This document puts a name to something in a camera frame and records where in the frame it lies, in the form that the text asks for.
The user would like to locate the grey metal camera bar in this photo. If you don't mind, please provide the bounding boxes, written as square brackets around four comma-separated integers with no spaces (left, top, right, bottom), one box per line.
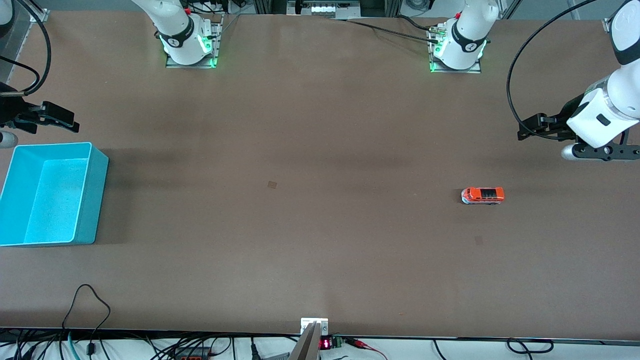
[289,322,321,360]

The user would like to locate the black power strip red switches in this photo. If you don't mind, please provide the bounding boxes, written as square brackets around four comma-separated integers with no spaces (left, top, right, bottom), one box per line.
[172,347,213,360]

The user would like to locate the thin black base cable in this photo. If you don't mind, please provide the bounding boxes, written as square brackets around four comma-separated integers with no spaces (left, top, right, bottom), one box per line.
[330,18,441,43]

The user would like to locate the black coiled cable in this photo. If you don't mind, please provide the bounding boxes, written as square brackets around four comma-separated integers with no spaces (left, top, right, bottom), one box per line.
[506,338,554,355]

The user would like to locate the blue plastic box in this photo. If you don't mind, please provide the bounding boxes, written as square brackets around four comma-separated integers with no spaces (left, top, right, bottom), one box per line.
[0,142,109,248]

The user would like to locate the thin black looped cable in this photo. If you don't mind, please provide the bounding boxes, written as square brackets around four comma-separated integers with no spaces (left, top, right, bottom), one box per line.
[61,284,112,360]

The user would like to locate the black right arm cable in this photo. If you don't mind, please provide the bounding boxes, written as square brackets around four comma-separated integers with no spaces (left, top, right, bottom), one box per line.
[0,0,52,97]

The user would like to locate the red clip lead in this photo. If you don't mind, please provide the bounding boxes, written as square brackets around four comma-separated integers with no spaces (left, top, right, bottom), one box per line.
[345,338,388,360]

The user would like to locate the aluminium frame structure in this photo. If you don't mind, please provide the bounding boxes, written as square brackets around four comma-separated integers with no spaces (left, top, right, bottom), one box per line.
[252,0,403,20]

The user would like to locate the thick black base cable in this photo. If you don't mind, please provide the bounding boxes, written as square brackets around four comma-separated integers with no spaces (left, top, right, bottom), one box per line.
[394,15,441,34]

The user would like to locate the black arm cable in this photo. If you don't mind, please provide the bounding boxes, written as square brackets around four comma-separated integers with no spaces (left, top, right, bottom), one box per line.
[506,0,598,141]
[0,0,52,97]

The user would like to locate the orange toy bus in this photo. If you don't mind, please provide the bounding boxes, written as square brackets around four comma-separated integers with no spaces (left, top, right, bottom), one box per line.
[461,187,505,206]

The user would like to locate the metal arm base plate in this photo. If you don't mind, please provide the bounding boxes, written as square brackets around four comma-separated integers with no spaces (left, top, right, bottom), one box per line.
[166,14,224,69]
[429,22,482,74]

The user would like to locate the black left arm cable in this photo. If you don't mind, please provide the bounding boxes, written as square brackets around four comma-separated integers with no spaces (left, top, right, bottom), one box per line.
[506,0,598,141]

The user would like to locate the white mounting plate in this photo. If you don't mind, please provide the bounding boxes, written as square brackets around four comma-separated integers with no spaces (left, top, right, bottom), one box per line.
[300,317,329,335]

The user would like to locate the white lit device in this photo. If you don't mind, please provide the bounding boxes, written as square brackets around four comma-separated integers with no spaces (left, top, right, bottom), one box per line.
[310,1,362,15]

